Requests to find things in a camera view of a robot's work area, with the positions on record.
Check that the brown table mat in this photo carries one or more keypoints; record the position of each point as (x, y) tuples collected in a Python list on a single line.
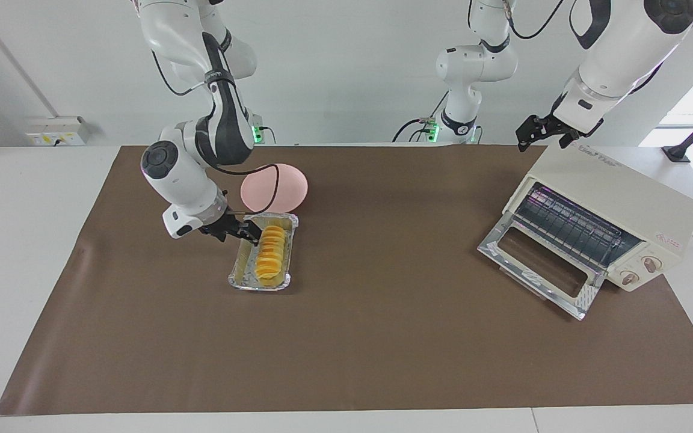
[(382, 349)]

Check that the golden twisted bread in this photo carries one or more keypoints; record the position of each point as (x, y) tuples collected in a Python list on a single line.
[(269, 255)]

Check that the large beige oven knob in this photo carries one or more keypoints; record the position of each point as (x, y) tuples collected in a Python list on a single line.
[(652, 265)]

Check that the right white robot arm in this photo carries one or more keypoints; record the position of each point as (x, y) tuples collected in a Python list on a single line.
[(184, 180)]

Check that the aluminium foil tray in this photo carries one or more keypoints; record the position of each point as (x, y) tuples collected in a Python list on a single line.
[(244, 264)]

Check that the white toaster oven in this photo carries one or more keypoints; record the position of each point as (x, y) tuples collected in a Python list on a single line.
[(623, 192)]

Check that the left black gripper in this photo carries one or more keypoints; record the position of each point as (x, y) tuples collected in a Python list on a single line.
[(554, 126)]

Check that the pink round plate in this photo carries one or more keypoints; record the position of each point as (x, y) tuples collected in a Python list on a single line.
[(292, 186)]

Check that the glass oven door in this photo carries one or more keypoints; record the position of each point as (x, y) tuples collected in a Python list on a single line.
[(503, 240)]

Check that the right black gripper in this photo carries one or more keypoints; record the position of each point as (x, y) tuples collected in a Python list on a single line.
[(223, 227)]

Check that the white wall socket box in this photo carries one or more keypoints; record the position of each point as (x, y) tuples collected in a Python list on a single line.
[(58, 129)]

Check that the small beige oven knob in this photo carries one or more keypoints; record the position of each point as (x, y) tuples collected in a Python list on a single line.
[(629, 278)]

